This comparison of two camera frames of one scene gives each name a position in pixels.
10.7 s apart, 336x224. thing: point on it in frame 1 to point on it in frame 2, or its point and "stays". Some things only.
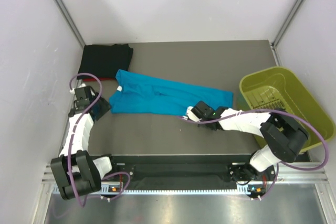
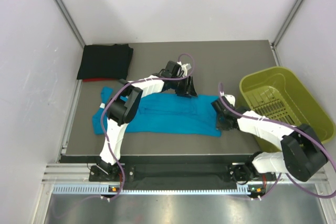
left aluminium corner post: x=62 y=8 stays
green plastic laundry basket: x=279 y=87 stays
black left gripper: x=105 y=107 to x=186 y=91
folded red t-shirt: x=100 y=79 stays
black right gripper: x=202 y=125 to x=220 y=126
